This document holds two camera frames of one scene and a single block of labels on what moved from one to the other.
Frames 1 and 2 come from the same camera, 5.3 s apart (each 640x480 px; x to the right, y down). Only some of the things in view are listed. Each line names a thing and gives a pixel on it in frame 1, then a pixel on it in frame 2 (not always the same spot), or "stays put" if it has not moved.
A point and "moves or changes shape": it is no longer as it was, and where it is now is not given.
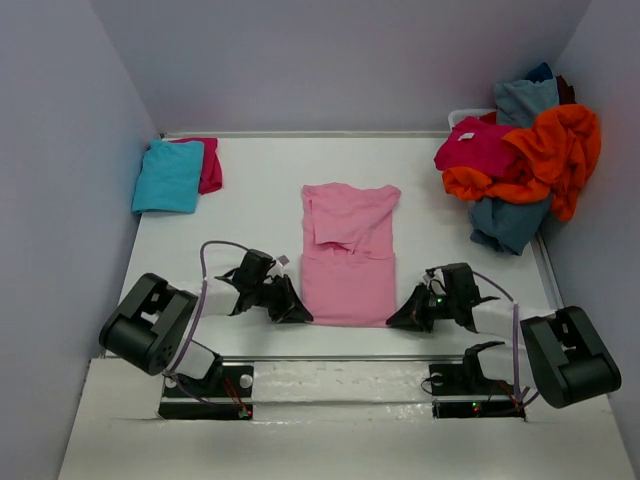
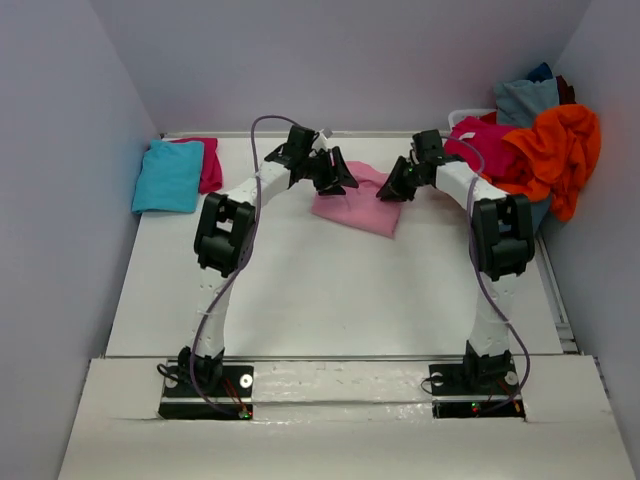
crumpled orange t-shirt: (552, 157) stays put
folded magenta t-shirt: (211, 170) stays put
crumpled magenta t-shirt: (477, 145) stays put
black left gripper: (288, 308) -> (334, 176)
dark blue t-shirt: (540, 73) stays put
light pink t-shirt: (348, 270) moves or changes shape
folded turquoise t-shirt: (169, 178) stays put
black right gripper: (411, 313) -> (394, 189)
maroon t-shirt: (566, 93) stays put
